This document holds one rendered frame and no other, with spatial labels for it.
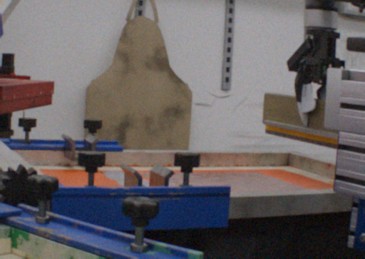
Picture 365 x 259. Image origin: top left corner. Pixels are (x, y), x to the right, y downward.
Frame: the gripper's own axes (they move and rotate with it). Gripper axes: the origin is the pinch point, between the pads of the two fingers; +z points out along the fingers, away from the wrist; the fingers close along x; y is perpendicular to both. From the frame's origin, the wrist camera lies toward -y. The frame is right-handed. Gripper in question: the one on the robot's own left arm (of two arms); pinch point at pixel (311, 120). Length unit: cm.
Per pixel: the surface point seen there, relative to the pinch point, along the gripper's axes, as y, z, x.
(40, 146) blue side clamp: -25, 10, -55
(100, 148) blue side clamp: -25.4, 9.7, -40.1
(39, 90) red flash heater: -119, 2, -36
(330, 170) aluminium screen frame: -5.5, 12.1, 10.2
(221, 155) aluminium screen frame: -25.6, 11.3, -9.3
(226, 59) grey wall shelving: -199, -13, 75
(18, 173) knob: 38, 5, -71
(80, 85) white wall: -200, 3, 1
